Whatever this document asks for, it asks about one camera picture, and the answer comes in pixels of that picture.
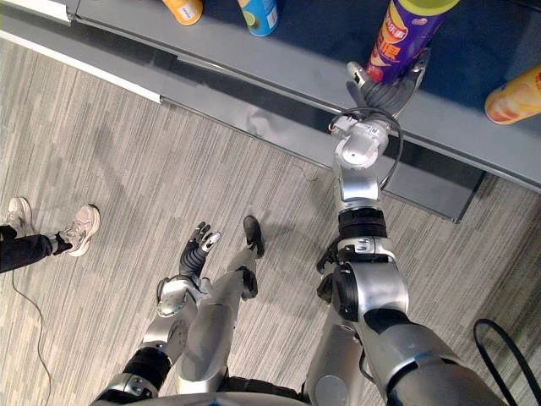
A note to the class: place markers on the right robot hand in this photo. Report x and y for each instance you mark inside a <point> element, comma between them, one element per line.
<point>382,94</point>

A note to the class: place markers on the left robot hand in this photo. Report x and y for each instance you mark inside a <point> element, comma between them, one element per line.
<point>195,252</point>

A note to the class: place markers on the purple chips can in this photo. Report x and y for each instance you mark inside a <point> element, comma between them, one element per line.
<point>401,38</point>

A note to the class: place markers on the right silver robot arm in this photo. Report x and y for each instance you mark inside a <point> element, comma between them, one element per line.
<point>372,270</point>

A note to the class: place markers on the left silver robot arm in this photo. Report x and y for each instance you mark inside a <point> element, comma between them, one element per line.
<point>162,334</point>

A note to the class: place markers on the grey metal shelf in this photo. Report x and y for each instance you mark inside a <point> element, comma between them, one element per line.
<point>296,84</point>

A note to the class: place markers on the yellow orange chips can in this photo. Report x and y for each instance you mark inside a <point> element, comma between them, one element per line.
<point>514,98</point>

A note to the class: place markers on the blue chips can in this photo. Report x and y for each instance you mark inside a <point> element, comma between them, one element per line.
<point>259,15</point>

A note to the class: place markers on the left silver robot leg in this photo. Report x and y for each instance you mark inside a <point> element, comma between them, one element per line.
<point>220,321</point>

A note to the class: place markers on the beige sneaker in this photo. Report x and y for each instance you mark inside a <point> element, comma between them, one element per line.
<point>82,230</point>
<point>18,215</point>

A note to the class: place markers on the silver robot torso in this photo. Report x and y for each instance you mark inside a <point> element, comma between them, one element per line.
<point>224,398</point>

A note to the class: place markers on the person's leg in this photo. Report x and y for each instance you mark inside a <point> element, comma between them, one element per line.
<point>23,249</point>

